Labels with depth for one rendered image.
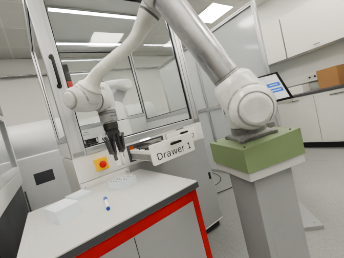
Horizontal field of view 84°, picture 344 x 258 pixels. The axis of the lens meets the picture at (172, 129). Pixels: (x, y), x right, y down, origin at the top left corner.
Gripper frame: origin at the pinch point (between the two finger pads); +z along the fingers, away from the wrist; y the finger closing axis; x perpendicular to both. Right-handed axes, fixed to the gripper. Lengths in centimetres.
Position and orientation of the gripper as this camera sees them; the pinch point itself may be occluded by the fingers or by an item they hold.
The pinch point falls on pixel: (120, 159)
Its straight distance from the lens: 106.6
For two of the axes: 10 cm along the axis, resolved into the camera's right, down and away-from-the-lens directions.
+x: -8.1, 1.7, 5.6
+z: 2.5, 9.7, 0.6
